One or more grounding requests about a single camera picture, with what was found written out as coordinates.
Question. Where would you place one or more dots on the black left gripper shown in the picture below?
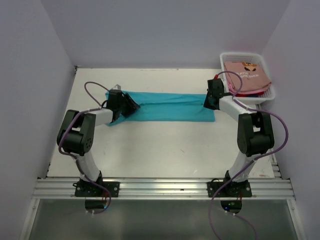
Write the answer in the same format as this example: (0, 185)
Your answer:
(131, 105)

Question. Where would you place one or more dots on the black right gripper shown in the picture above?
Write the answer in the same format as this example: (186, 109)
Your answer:
(206, 104)

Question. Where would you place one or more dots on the turquoise t shirt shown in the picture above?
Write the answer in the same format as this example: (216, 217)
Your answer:
(168, 107)

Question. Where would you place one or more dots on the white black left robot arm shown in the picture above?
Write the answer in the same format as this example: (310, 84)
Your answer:
(76, 135)

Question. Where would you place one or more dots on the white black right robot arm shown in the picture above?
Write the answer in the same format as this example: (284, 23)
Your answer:
(254, 133)

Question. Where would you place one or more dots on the light pink folded t shirt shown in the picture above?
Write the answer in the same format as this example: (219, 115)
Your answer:
(232, 90)

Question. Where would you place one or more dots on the red folded t shirt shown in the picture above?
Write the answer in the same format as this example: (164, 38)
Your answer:
(252, 95)

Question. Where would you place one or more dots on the pink printed folded t shirt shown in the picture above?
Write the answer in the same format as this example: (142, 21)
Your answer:
(252, 75)

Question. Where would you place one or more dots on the white plastic basket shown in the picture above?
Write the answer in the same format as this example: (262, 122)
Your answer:
(247, 57)

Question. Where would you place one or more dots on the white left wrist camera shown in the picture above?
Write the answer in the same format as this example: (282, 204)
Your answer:
(116, 87)

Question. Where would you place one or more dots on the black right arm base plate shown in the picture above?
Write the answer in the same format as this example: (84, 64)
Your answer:
(232, 190)

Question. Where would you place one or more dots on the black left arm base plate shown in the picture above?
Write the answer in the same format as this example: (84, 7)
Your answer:
(112, 188)

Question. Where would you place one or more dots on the aluminium mounting rail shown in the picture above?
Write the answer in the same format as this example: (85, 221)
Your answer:
(163, 188)

